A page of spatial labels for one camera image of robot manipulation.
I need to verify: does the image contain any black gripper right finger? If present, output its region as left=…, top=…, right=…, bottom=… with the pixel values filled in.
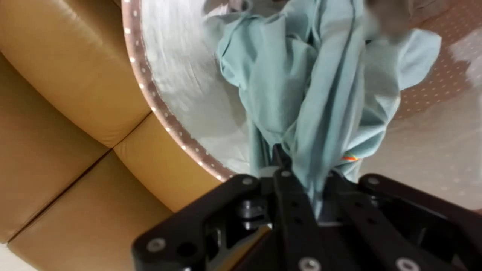
left=321, top=172, right=482, bottom=271

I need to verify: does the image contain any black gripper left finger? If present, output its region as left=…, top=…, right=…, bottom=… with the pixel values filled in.
left=131, top=169, right=328, bottom=271

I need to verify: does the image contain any light blue shirt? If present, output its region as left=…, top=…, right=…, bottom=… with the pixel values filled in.
left=215, top=0, right=443, bottom=219

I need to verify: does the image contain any pink patterned laundry bag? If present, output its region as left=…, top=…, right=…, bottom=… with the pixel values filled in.
left=119, top=0, right=482, bottom=213

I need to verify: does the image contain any brown leather sofa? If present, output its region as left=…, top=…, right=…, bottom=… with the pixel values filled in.
left=0, top=0, right=227, bottom=271

